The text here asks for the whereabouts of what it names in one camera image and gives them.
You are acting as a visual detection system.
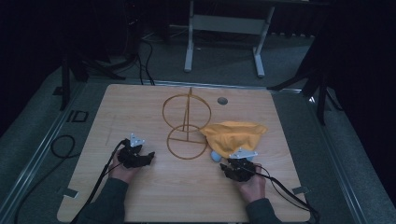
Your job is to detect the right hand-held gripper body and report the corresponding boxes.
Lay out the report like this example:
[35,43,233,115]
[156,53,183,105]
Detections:
[226,147,262,183]

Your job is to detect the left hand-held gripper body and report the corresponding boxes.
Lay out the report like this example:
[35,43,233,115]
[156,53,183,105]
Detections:
[117,133,150,169]

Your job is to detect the yellow cloth hat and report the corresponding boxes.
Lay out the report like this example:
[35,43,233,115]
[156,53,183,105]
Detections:
[199,120,269,160]

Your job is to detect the person's left hand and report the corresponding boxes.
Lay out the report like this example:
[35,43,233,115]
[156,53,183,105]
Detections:
[107,151,142,185]

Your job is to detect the person's right hand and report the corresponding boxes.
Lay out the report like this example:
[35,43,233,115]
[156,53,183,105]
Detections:
[236,163,267,203]

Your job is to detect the black tripod stand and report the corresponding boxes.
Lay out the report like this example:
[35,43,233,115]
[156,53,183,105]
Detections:
[266,59,344,127]
[60,46,127,112]

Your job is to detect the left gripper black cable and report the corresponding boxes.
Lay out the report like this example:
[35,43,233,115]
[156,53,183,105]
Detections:
[69,138,129,224]

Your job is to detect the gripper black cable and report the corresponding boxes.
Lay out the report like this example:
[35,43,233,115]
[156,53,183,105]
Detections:
[69,138,129,224]
[246,165,321,224]

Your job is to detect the gold wire ring stand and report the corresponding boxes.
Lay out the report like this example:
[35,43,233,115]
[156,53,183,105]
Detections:
[162,87,213,161]

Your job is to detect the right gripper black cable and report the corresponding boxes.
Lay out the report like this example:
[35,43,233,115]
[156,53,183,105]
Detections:
[246,165,321,224]

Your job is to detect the black rectangular floor frame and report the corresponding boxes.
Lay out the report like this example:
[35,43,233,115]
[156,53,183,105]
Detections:
[66,109,90,123]

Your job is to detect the black floor cable loop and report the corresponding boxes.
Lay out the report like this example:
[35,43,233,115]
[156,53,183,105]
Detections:
[12,133,77,224]

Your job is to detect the metal floor rail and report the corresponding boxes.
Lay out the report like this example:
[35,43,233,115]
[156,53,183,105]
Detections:
[303,90,372,224]
[0,81,89,218]

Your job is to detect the black hanging cables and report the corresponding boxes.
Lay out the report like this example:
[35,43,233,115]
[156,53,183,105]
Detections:
[134,38,156,87]

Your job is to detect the white metal table frame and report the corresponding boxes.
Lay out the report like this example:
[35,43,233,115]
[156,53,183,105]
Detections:
[183,0,276,78]

